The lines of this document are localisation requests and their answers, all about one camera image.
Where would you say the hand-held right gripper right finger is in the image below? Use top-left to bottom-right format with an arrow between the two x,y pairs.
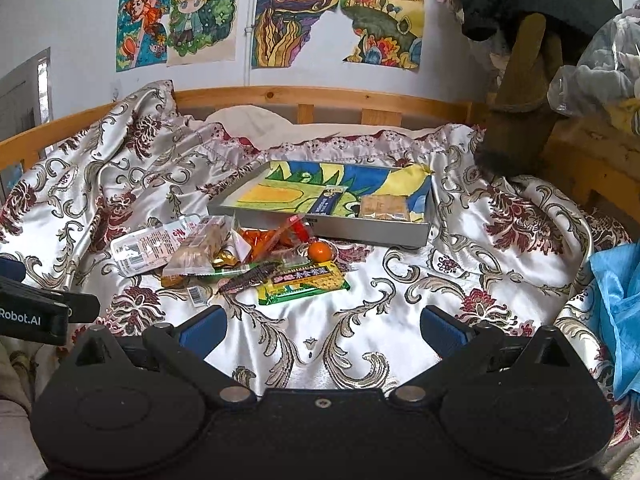
387,305 -> 583,408

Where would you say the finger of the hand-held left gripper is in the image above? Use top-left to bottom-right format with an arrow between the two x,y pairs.
0,299 -> 69,347
0,258 -> 101,322

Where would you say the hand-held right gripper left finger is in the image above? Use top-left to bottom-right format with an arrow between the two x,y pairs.
62,305 -> 258,408

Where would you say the white and pink snack packet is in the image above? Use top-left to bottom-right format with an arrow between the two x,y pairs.
111,222 -> 201,276

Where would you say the green snack packet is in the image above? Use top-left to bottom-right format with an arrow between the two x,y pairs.
257,262 -> 351,307

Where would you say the grey shallow tray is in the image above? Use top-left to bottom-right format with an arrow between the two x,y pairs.
206,160 -> 435,249

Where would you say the floral satin blanket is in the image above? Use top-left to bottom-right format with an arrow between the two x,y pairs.
0,80 -> 621,461

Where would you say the dark striped snack packet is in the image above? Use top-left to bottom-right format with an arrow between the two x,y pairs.
217,260 -> 281,295

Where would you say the clear biscuit packet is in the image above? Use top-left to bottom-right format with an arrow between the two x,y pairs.
161,215 -> 236,288

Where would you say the beige cloth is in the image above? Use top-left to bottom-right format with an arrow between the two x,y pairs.
0,345 -> 46,480

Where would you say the small white wrapped candy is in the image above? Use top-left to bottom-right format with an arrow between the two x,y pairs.
229,227 -> 253,263

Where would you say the orange snack packet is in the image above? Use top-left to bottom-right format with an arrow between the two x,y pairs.
239,227 -> 296,263

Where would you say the square cracker packet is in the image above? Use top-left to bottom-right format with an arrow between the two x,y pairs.
359,195 -> 417,224

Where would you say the red snack packet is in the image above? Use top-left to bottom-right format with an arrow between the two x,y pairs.
280,214 -> 313,248

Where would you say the small orange fruit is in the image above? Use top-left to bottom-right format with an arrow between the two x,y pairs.
306,241 -> 335,263

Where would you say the colourful painted paper sheet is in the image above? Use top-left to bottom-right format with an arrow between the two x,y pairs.
225,160 -> 433,223

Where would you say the dark blue snack bar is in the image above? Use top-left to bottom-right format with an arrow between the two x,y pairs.
307,187 -> 346,217

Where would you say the blue cloth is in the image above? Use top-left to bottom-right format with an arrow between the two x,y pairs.
590,242 -> 640,401

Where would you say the window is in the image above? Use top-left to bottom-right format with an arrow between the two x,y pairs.
0,47 -> 53,143

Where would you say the white pillow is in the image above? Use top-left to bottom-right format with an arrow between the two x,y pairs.
205,105 -> 441,153

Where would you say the clear plastic bag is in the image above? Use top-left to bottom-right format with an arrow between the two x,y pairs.
547,10 -> 640,136

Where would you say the wooden bed frame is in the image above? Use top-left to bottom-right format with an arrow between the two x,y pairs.
0,86 -> 640,233

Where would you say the orange-haired girl wall drawing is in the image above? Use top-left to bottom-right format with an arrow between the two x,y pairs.
116,0 -> 173,73

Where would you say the blond character wall drawing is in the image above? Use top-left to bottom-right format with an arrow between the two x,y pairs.
166,0 -> 242,67

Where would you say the landscape wall drawing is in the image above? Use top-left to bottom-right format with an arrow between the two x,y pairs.
341,0 -> 426,72

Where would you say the swirling sun wall drawing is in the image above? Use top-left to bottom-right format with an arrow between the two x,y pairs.
251,0 -> 346,70

